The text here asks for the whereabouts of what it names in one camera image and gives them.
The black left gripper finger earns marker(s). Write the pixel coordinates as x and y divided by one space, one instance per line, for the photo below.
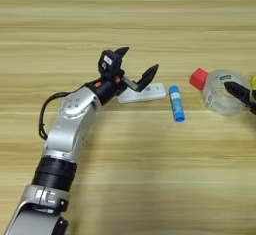
121 52
148 77

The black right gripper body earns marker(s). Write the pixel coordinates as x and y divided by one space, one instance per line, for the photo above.
252 102

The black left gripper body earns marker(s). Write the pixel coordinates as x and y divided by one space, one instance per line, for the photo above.
108 90

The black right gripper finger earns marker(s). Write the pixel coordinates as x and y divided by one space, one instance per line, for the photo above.
236 91

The clear tape roll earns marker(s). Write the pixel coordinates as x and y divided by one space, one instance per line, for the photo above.
216 100

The red cube block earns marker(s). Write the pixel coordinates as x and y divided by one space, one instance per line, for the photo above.
198 79

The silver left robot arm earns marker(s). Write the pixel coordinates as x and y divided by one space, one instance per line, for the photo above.
66 135

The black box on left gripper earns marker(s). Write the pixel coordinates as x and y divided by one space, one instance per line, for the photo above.
110 64

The white rectangular device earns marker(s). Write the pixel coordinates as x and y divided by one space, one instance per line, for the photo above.
146 94

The blue glue stick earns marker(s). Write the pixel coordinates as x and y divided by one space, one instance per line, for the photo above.
176 104

